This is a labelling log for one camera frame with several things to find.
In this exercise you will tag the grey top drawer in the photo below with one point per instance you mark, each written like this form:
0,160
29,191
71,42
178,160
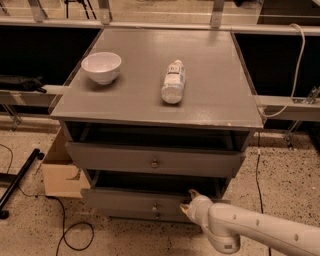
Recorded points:
167,161

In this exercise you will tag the metal frame rail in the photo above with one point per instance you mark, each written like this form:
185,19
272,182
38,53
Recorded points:
248,16

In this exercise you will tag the clear plastic bottle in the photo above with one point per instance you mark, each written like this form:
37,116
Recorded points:
174,82

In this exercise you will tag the black metal stand leg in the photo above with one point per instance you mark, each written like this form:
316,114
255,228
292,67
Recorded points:
11,181

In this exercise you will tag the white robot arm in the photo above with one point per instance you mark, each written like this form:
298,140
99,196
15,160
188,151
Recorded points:
224,224

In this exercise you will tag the white ceramic bowl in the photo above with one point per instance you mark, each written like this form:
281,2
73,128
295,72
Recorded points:
102,67

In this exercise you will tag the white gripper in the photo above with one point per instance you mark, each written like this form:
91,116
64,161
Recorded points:
197,207

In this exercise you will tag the cardboard box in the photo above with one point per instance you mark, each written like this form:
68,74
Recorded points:
62,178

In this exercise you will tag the grey drawer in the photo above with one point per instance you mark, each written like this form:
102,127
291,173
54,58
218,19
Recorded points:
132,194
167,161
154,216

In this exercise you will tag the grey drawer cabinet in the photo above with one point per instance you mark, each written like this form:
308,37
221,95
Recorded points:
217,112

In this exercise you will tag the black cloth bag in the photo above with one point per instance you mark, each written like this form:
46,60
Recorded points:
21,83

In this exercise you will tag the grey bottom drawer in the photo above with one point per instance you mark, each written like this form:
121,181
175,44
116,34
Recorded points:
154,216

